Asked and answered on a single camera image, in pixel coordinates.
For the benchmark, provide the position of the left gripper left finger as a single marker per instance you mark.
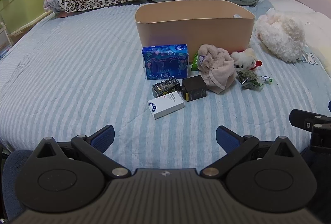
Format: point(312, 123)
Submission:
point(60, 177)

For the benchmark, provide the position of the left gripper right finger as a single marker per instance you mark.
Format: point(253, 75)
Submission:
point(265, 176)

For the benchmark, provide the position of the clear bag dried greens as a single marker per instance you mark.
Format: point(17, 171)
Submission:
point(250, 80)

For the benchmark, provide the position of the white medicine box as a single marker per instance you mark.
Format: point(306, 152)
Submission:
point(166, 104)

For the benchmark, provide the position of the black cube box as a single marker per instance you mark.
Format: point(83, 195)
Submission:
point(193, 88)

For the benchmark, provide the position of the white plush kitty toy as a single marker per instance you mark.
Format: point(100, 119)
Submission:
point(245, 60)

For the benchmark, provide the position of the pink cloth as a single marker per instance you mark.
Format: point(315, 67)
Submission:
point(216, 68)

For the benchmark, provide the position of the green snack packet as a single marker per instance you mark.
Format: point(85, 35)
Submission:
point(195, 63)

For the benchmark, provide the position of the blue sanitary pad pack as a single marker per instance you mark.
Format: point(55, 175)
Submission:
point(166, 61)

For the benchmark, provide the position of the striped blue bed sheet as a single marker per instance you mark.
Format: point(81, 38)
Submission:
point(74, 75)

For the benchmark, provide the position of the white fluffy plush toy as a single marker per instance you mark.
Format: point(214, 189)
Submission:
point(281, 34)

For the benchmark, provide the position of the beige plastic storage basket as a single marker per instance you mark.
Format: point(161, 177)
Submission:
point(195, 23)

